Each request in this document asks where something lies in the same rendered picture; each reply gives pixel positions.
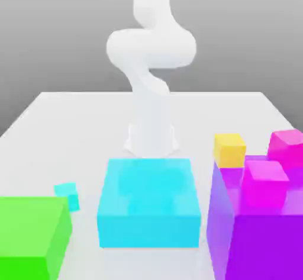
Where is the small yellow cube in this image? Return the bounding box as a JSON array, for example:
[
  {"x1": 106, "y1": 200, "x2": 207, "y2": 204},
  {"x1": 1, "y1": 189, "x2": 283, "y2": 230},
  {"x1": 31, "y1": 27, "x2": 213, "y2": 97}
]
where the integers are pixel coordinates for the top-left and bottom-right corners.
[{"x1": 213, "y1": 133, "x2": 247, "y2": 169}]

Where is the small cyan cube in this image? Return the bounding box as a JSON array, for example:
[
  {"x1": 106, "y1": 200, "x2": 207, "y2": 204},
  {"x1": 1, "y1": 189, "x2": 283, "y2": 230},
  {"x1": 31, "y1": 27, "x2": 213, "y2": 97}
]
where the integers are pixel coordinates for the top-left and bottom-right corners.
[{"x1": 53, "y1": 182, "x2": 80, "y2": 213}]

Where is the small magenta cube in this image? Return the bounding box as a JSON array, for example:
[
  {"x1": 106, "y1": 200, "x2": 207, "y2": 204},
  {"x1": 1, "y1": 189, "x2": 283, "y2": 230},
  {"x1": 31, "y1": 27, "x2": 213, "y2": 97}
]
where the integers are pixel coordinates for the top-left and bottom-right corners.
[
  {"x1": 241, "y1": 160, "x2": 290, "y2": 208},
  {"x1": 267, "y1": 128, "x2": 303, "y2": 170}
]

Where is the large cyan box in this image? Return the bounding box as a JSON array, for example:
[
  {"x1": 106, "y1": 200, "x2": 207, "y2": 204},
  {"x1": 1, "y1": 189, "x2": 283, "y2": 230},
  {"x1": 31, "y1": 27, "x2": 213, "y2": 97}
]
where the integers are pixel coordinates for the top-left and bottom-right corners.
[{"x1": 96, "y1": 157, "x2": 202, "y2": 249}]

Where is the large purple box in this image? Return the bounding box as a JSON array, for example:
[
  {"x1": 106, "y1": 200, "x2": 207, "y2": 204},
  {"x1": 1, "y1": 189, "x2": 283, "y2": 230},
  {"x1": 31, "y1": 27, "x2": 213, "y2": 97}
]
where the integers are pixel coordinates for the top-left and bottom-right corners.
[{"x1": 206, "y1": 155, "x2": 303, "y2": 280}]

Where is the large green box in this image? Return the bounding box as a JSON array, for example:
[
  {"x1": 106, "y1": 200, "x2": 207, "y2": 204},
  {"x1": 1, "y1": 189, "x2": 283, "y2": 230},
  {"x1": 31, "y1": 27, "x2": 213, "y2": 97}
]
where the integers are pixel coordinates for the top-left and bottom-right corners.
[{"x1": 0, "y1": 196, "x2": 73, "y2": 280}]

